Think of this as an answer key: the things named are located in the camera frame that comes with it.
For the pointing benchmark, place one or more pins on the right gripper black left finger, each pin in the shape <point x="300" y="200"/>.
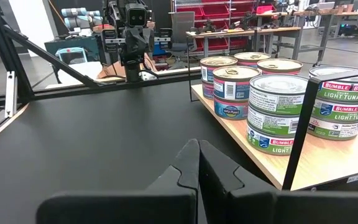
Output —
<point x="120" y="208"/>

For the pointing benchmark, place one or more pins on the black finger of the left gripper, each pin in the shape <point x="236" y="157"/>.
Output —
<point x="166" y="39"/>
<point x="110" y="40"/>

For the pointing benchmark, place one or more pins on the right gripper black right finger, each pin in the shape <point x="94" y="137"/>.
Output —
<point x="259" y="208"/>

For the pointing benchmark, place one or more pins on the wooden shelf board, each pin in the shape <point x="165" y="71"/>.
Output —
<point x="322" y="161"/>

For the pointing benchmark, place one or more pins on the grey office chair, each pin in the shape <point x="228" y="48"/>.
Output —
<point x="182" y="28"/>

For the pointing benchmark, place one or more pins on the red storage bin rack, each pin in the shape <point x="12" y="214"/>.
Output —
<point x="216" y="11"/>

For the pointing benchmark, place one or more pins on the wooden workbench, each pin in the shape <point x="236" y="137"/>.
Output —
<point x="337" y="14"/>
<point x="244" y="32"/>

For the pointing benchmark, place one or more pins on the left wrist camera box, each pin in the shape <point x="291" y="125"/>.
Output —
<point x="136" y="15"/>

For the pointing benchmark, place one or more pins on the black aluminium table frame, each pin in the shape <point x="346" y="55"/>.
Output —
<point x="104" y="87"/>

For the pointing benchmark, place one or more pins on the black diagonal frame strut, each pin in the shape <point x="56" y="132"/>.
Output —
<point x="51" y="59"/>

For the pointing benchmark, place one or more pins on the silver aluminium post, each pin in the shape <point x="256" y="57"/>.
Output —
<point x="11" y="93"/>

